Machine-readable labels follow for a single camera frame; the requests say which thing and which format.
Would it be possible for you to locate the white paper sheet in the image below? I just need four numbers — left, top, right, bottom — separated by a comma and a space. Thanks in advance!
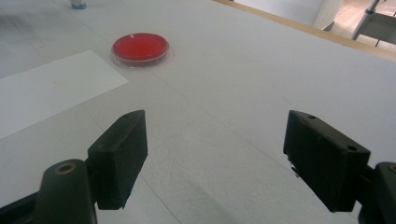
0, 49, 130, 140

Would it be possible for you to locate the red petri dish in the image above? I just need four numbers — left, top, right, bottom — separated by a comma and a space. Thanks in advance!
110, 32, 171, 69

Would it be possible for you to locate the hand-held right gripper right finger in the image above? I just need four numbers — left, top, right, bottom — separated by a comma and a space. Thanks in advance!
283, 109, 372, 214

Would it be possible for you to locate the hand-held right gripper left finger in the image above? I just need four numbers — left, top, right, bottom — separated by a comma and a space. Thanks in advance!
87, 109, 149, 211

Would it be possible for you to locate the white table cover board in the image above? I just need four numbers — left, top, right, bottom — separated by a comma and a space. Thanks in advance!
0, 0, 396, 224

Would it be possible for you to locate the wooden table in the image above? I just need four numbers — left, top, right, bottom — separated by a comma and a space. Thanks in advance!
213, 0, 396, 63

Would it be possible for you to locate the white desk frame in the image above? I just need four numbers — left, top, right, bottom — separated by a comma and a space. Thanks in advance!
350, 0, 396, 45

